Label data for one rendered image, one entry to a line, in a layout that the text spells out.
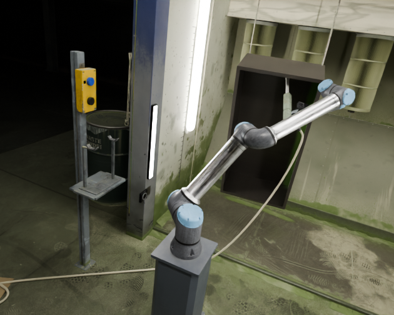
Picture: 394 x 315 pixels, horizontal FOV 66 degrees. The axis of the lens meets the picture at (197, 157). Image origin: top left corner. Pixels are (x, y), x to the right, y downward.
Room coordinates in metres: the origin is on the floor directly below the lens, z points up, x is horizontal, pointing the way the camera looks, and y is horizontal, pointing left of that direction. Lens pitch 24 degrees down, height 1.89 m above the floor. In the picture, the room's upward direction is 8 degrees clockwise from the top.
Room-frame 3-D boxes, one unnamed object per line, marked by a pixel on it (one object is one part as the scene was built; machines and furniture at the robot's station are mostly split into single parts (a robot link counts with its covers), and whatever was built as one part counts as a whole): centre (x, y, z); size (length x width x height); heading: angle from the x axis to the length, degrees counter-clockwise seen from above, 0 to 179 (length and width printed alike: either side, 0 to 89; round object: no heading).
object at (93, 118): (2.98, 0.91, 0.86); 0.54 x 0.54 x 0.01
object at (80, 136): (1.86, 0.78, 0.82); 0.06 x 0.06 x 1.64; 69
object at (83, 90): (1.84, 0.73, 1.42); 0.12 x 0.06 x 0.26; 159
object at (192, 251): (1.45, -0.01, 0.69); 0.19 x 0.19 x 0.10
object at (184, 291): (1.45, -0.01, 0.32); 0.31 x 0.31 x 0.64; 69
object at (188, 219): (1.46, 0.00, 0.83); 0.17 x 0.15 x 0.18; 21
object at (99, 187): (1.81, 0.63, 0.95); 0.26 x 0.15 x 0.32; 159
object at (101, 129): (2.98, 0.90, 0.44); 0.59 x 0.58 x 0.89; 50
